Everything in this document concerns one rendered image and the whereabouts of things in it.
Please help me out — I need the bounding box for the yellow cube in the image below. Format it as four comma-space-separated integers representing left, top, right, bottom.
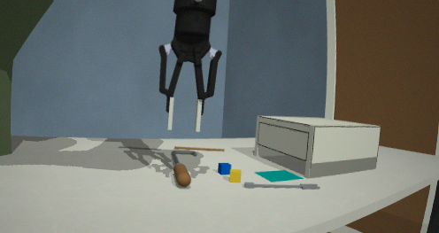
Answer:
229, 169, 242, 183

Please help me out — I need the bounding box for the blue cube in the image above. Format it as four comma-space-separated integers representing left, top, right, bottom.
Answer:
218, 163, 231, 175

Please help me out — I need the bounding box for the small white cabinet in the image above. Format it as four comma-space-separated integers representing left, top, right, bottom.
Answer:
254, 116, 381, 179

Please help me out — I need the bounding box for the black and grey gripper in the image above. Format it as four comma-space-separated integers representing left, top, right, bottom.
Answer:
159, 10, 222, 132

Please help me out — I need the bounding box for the teal square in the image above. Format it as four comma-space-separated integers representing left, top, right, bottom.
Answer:
254, 170, 304, 182

